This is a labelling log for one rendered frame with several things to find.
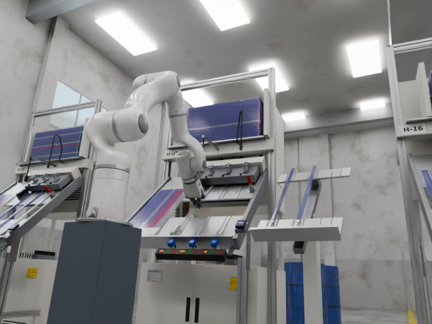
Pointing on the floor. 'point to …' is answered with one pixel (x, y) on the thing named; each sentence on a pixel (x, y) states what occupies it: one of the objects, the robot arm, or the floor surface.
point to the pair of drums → (331, 304)
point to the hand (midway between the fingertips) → (197, 204)
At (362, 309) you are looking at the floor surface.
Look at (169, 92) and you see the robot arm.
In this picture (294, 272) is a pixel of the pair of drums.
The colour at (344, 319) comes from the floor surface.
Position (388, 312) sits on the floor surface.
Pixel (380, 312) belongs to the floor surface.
